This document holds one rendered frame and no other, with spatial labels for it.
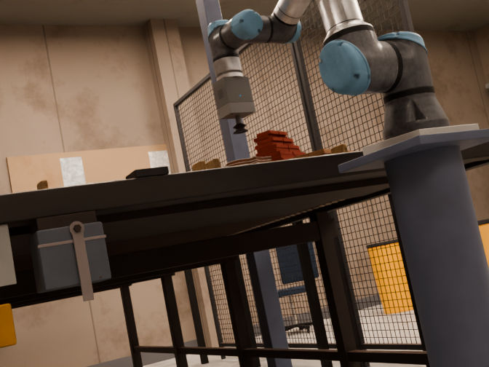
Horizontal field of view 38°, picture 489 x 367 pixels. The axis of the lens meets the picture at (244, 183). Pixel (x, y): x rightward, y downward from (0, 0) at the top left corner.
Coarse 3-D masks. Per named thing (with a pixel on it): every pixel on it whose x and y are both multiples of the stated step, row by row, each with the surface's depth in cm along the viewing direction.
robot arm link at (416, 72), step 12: (384, 36) 158; (396, 36) 157; (408, 36) 157; (420, 36) 159; (396, 48) 154; (408, 48) 156; (420, 48) 158; (408, 60) 155; (420, 60) 157; (408, 72) 155; (420, 72) 156; (396, 84) 156; (408, 84) 156; (420, 84) 156; (432, 84) 159; (384, 96) 160
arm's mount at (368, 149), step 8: (432, 128) 151; (440, 128) 152; (448, 128) 153; (456, 128) 155; (464, 128) 156; (472, 128) 157; (400, 136) 154; (408, 136) 151; (376, 144) 160; (384, 144) 158; (392, 144) 156; (368, 152) 163
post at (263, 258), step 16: (208, 0) 400; (208, 16) 398; (208, 48) 400; (208, 64) 403; (224, 128) 394; (224, 144) 397; (240, 144) 391; (256, 256) 382; (256, 272) 381; (272, 272) 384; (256, 288) 383; (272, 288) 382; (256, 304) 385; (272, 304) 380; (272, 320) 378; (272, 336) 376
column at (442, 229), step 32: (352, 160) 160; (384, 160) 156; (416, 160) 152; (448, 160) 152; (416, 192) 152; (448, 192) 151; (416, 224) 152; (448, 224) 150; (416, 256) 153; (448, 256) 149; (480, 256) 151; (416, 288) 154; (448, 288) 148; (480, 288) 149; (448, 320) 148; (480, 320) 147; (448, 352) 148; (480, 352) 146
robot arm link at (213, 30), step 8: (216, 24) 196; (224, 24) 196; (208, 32) 198; (216, 32) 195; (208, 40) 199; (216, 40) 195; (216, 48) 196; (224, 48) 195; (216, 56) 196; (224, 56) 195; (232, 56) 198
